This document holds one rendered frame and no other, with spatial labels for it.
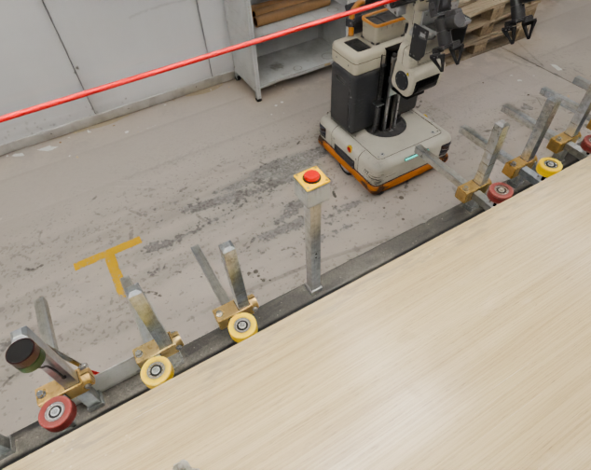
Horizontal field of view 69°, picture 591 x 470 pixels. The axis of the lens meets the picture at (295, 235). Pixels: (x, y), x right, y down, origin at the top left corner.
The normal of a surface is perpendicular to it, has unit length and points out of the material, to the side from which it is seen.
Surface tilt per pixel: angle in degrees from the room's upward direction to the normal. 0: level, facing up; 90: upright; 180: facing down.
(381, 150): 0
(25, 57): 90
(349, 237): 0
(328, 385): 0
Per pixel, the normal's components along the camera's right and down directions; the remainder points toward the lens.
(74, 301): -0.04, -0.65
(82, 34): 0.50, 0.64
